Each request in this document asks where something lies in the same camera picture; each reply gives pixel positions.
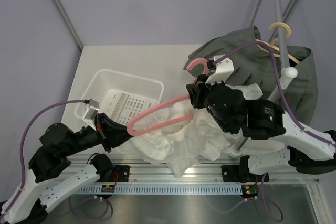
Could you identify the white slotted cable duct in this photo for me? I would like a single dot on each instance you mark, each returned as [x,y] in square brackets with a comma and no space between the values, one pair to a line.
[161,190]

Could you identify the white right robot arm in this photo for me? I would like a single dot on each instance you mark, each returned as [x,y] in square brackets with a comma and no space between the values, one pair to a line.
[306,150]

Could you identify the pink plastic hanger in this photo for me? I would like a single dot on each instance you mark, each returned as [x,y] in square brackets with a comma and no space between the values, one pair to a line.
[153,119]

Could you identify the grey clothes rack pole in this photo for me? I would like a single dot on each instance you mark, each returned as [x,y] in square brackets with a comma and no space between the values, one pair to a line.
[288,73]

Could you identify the white skirt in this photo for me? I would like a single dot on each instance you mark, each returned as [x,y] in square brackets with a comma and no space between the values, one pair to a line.
[181,145]

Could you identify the grey pleated skirt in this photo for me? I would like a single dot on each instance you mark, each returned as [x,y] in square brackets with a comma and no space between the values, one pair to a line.
[252,65]

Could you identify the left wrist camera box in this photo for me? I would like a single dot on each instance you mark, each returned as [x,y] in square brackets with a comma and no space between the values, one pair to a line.
[91,110]

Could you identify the white rack base foot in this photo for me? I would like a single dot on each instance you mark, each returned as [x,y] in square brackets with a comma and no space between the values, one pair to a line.
[233,152]

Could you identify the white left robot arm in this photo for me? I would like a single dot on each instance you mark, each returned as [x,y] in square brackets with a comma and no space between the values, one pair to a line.
[34,199]

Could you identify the aluminium mounting rail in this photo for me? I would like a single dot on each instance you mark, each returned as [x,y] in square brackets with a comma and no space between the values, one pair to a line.
[205,172]

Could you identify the white plastic basket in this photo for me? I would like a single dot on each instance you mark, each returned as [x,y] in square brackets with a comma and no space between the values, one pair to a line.
[123,96]

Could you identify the beige wooden hanger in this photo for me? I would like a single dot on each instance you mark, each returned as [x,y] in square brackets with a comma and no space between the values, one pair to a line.
[275,41]

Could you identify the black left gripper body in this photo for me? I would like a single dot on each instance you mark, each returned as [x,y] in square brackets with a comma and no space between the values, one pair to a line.
[105,135]

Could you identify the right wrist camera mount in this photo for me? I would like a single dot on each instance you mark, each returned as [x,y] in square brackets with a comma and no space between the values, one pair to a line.
[222,72]

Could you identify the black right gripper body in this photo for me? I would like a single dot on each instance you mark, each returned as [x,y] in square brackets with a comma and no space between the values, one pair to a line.
[200,99]

